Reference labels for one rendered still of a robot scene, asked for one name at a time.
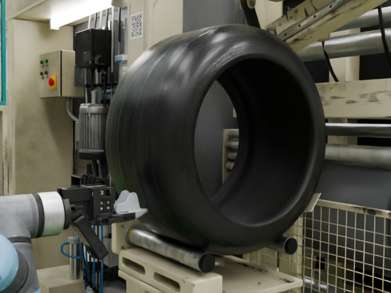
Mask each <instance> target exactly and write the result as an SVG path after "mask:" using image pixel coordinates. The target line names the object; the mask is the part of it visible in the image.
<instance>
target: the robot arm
mask: <svg viewBox="0 0 391 293"><path fill-rule="evenodd" d="M110 189H111V193H110ZM115 198H116V187H108V186H107V185H102V184H86V185H80V187H76V188H64V187H61V188H57V192H41V193H35V194H21V195H6V196H0V293H40V290H41V287H40V286H39V283H38V276H37V270H36V266H35V260H34V254H33V247H32V244H31V239H33V238H39V237H48V236H53V235H59V234H60V233H61V232H62V231H63V230H66V229H68V228H69V226H70V225H71V227H72V228H73V229H74V231H75V232H76V234H77V235H78V237H79V238H80V240H81V241H82V243H83V244H84V246H85V247H86V249H87V252H88V253H89V255H90V256H91V257H92V258H94V259H98V260H102V259H103V258H104V257H106V255H108V251H107V250H106V247H105V245H104V244H103V242H101V240H100V239H99V238H98V236H97V235H96V233H95V231H94V230H93V228H92V227H91V226H92V225H93V226H106V225H110V224H112V223H123V222H126V221H131V220H135V219H137V218H139V217H141V216H142V215H144V214H145V213H147V212H148V209H147V208H140V205H139V202H138V197H137V194H136V193H135V192H131V193H129V192H128V191H126V190H124V191H122V192H121V193H120V195H119V198H118V200H115Z"/></svg>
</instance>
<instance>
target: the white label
mask: <svg viewBox="0 0 391 293"><path fill-rule="evenodd" d="M320 194H321V193H317V194H313V196H312V198H311V200H310V202H309V204H308V205H307V207H306V208H305V210H304V211H303V212H312V210H313V208H314V206H315V204H316V202H317V200H318V198H319V196H320Z"/></svg>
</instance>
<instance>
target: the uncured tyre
mask: <svg viewBox="0 0 391 293"><path fill-rule="evenodd" d="M215 80H216V81H217V82H218V83H219V84H220V85H221V86H222V87H223V88H224V90H225V91H226V92H227V94H228V96H229V98H230V100H231V102H232V104H233V106H234V109H235V112H236V116H237V121H238V125H239V146H238V150H237V155H236V159H235V162H234V165H233V167H232V170H231V172H230V174H229V175H228V177H227V179H226V180H225V182H224V183H223V184H222V186H221V187H220V188H219V189H218V190H217V191H216V192H215V193H214V194H213V195H211V196H210V197H208V196H207V194H206V192H205V190H204V188H203V186H202V184H201V181H200V178H199V175H198V171H197V166H196V160H195V154H194V136H195V129H196V122H197V117H198V114H199V111H200V107H201V105H202V102H203V100H204V98H205V96H206V94H207V92H208V90H209V89H210V87H211V85H212V84H213V83H214V81H215ZM325 149H326V125H325V115H324V109H323V106H322V102H321V98H320V96H319V92H318V90H317V87H316V85H315V83H314V81H313V79H312V77H311V75H310V73H309V72H308V70H307V68H306V67H305V65H304V63H303V62H302V60H301V59H300V58H299V56H298V55H297V54H296V53H295V52H294V51H293V50H292V48H291V47H290V46H289V45H287V44H286V43H285V42H284V41H283V40H281V39H280V38H279V37H277V36H276V35H274V34H272V33H270V32H268V31H266V30H263V29H261V28H258V27H253V26H248V25H244V24H220V25H217V26H212V27H207V28H202V29H199V30H194V31H189V32H186V33H181V34H176V35H173V36H171V37H168V38H166V39H164V40H161V41H160V42H157V43H156V44H154V45H153V46H152V47H150V48H149V49H147V50H146V51H145V52H144V53H143V54H142V55H141V56H140V57H138V58H137V59H136V60H135V61H134V62H133V64H132V65H131V66H130V67H129V68H128V70H127V71H126V72H125V74H124V75H123V77H122V79H121V80H120V82H119V84H118V86H117V88H116V90H115V93H114V95H113V97H112V100H111V104H110V106H109V110H108V115H107V120H106V128H105V151H106V159H107V164H108V169H109V172H110V175H111V179H112V181H113V184H114V186H115V187H116V190H117V192H118V194H119V195H120V193H121V192H122V191H124V190H126V191H128V192H129V193H131V192H135V193H136V194H137V197H138V202H139V205H140V208H147V209H148V212H147V213H145V214H144V215H142V216H141V217H139V218H137V220H138V221H139V222H140V223H142V224H143V225H144V226H146V228H148V229H149V230H151V231H152V232H154V233H156V234H158V235H160V236H161V237H165V238H168V239H170V240H173V241H176V242H179V243H181V244H185V245H187V246H190V247H193V248H195V249H199V250H201V251H204V252H207V253H211V254H214V255H241V254H246V253H251V252H255V251H258V250H260V249H262V248H265V247H266V246H268V245H270V244H271V243H273V242H275V241H276V240H277V239H279V238H280V237H281V236H282V235H283V234H284V233H285V232H286V231H288V229H289V228H290V227H291V226H292V225H293V224H294V223H295V222H296V220H297V219H298V218H299V217H300V215H301V214H302V213H303V211H304V210H305V208H306V207H307V205H308V204H309V202H310V200H311V198H312V196H313V194H314V192H315V190H316V187H317V185H318V182H319V179H320V176H321V172H322V168H323V164H324V158H325Z"/></svg>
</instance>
